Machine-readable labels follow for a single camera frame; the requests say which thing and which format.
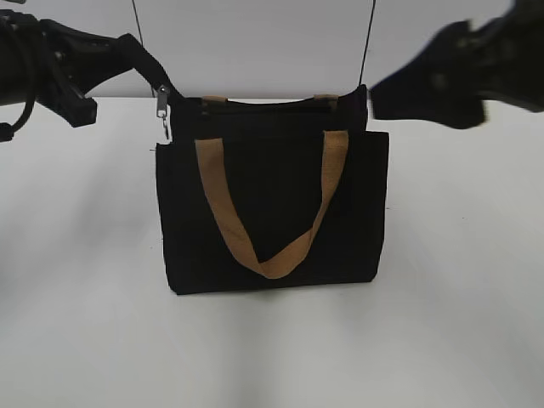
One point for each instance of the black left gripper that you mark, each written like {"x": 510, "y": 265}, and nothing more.
{"x": 29, "y": 66}

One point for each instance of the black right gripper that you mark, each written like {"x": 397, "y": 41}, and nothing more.
{"x": 461, "y": 67}

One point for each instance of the silver zipper pull clasp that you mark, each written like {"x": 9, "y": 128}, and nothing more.
{"x": 162, "y": 109}

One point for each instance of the black canvas tote bag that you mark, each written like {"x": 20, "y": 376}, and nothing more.
{"x": 285, "y": 164}

